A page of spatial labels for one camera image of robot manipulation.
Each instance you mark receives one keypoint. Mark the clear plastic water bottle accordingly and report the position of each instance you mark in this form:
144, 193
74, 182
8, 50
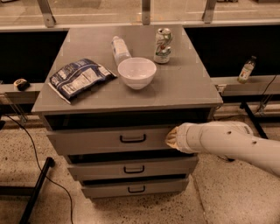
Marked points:
120, 50

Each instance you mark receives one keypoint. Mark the right metal window post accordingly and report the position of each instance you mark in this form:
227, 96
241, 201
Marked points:
208, 13

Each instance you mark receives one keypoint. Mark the white bowl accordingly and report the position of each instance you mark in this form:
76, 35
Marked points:
137, 73

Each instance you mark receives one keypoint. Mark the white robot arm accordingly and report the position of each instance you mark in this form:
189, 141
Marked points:
230, 139

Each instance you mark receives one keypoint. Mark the black top drawer handle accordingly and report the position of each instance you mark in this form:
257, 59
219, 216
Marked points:
132, 139

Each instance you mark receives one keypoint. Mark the middle metal window post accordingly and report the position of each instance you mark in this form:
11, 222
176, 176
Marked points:
146, 12

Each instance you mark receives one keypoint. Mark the grey middle drawer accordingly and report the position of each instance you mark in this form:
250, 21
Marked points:
133, 168

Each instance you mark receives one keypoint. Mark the metal window post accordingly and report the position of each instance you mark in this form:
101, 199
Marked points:
146, 12
47, 14
208, 13

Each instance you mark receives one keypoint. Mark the left metal window post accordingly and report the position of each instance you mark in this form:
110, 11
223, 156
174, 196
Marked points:
47, 14

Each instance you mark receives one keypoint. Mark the grey drawer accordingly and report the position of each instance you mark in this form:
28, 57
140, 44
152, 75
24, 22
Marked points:
133, 168
133, 188
90, 141

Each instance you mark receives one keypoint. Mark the green white soda can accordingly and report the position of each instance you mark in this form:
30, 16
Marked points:
163, 45

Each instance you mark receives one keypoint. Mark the grey bottom drawer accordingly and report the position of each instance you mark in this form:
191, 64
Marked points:
133, 188

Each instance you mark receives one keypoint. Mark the black round tape measure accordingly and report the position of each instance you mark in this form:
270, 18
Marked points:
21, 84

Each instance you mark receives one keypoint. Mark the black right wheeled leg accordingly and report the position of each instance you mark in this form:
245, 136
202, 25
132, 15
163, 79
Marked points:
252, 118

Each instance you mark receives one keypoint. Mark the black left table leg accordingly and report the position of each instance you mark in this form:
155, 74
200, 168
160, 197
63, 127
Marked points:
29, 191

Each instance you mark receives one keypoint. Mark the grey drawer cabinet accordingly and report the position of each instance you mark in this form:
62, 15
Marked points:
181, 92

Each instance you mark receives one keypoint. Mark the grey top drawer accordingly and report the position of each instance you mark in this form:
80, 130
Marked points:
90, 141

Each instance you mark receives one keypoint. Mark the blue white chip bag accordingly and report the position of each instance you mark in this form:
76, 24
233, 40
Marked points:
77, 77

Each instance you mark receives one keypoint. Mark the green bottle on ledge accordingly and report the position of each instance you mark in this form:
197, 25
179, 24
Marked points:
247, 70

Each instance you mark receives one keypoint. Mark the yellow foam padded gripper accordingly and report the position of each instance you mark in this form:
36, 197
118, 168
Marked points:
183, 138

